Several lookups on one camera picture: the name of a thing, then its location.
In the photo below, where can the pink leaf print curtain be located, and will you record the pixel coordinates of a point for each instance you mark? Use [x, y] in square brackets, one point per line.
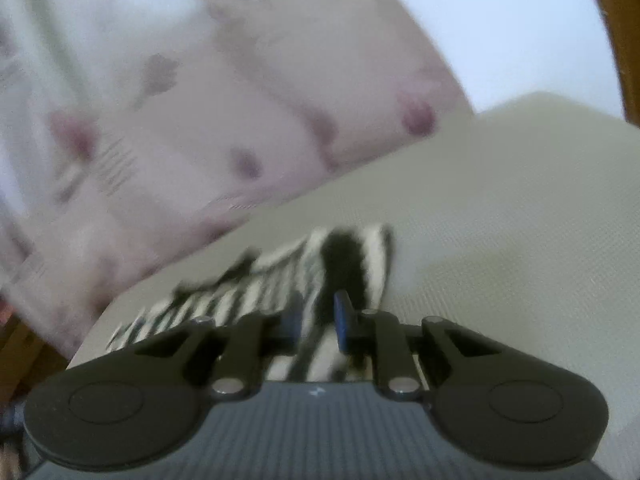
[134, 132]

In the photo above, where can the brown wooden door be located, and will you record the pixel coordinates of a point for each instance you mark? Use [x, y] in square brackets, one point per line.
[622, 20]

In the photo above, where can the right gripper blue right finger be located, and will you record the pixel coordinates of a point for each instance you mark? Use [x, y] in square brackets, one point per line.
[379, 336]

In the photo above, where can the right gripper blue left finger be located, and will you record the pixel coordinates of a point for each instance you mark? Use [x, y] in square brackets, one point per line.
[252, 343]

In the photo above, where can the black white striped knit sweater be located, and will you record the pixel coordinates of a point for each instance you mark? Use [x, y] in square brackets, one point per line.
[315, 268]

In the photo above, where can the grey woven mattress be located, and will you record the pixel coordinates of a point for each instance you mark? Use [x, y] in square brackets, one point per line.
[521, 223]

